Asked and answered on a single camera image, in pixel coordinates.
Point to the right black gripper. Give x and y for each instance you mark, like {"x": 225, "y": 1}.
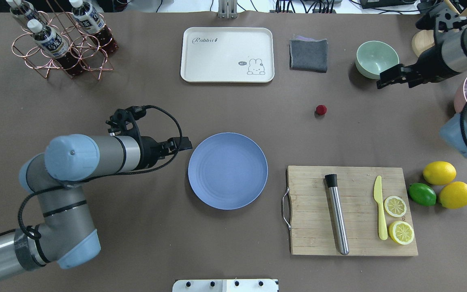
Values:
{"x": 431, "y": 66}

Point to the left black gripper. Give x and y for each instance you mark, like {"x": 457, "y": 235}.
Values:
{"x": 149, "y": 151}

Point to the blue plate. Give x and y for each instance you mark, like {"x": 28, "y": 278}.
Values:
{"x": 228, "y": 171}

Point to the red strawberry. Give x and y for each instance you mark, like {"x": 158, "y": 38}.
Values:
{"x": 321, "y": 110}

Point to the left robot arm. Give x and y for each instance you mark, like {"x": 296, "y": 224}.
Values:
{"x": 56, "y": 177}

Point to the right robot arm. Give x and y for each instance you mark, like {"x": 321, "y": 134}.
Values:
{"x": 447, "y": 58}

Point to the mint green bowl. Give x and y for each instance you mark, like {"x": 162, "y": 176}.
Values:
{"x": 375, "y": 57}

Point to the wooden cup stand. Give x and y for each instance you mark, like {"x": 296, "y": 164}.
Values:
{"x": 420, "y": 41}

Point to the pink bowl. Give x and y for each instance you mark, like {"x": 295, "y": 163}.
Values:
{"x": 460, "y": 97}

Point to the grey folded cloth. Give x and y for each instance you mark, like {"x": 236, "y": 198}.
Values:
{"x": 308, "y": 54}

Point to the yellow lemon far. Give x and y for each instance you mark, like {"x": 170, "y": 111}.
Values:
{"x": 439, "y": 173}

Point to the cream rabbit tray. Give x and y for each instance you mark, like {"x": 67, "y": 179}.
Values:
{"x": 227, "y": 55}

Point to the yellow plastic knife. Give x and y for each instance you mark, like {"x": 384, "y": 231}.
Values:
{"x": 378, "y": 198}

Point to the green lime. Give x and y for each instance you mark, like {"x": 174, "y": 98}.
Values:
{"x": 422, "y": 194}

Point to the steel muddler black cap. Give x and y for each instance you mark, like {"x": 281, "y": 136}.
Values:
{"x": 337, "y": 214}

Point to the yellow lemon near bowl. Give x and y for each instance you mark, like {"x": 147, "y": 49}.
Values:
{"x": 454, "y": 195}

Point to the lemon half back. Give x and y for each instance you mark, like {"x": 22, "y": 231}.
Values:
{"x": 395, "y": 206}

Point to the lemon half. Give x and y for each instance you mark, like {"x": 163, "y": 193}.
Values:
{"x": 395, "y": 206}
{"x": 401, "y": 232}

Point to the tea bottle two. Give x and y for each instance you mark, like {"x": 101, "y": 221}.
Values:
{"x": 94, "y": 25}

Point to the lemon half front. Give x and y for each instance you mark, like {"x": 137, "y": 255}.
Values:
{"x": 401, "y": 232}

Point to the tea bottle one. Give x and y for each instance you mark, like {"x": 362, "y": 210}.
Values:
{"x": 53, "y": 44}

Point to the wooden cutting board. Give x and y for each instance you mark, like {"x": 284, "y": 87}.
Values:
{"x": 312, "y": 228}

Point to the tea bottle three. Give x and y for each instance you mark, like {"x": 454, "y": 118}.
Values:
{"x": 23, "y": 11}

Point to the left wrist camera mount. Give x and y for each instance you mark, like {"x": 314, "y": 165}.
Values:
{"x": 124, "y": 122}

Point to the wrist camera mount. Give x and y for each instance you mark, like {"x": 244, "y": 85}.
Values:
{"x": 124, "y": 122}
{"x": 442, "y": 23}

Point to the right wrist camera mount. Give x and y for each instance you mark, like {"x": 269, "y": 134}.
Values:
{"x": 442, "y": 23}

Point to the aluminium frame post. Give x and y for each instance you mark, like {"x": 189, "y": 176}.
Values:
{"x": 227, "y": 9}

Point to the copper wire bottle rack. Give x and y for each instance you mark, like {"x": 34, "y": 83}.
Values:
{"x": 73, "y": 41}

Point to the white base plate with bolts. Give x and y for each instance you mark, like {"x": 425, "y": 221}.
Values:
{"x": 226, "y": 285}

